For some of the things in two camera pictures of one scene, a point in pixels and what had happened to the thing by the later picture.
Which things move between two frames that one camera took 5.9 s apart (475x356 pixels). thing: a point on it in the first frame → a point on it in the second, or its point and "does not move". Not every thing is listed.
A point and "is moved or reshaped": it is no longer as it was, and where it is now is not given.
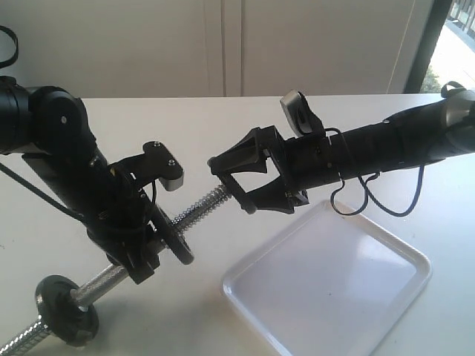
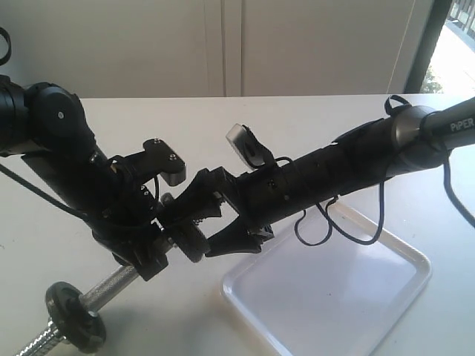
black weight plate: (172, 237) → (168, 215)
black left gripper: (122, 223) does not move
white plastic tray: (320, 282) does not move
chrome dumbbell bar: (84, 293) → (48, 339)
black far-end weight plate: (62, 316) is moved or reshaped
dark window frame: (426, 46) does not move
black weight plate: (242, 197) is moved or reshaped
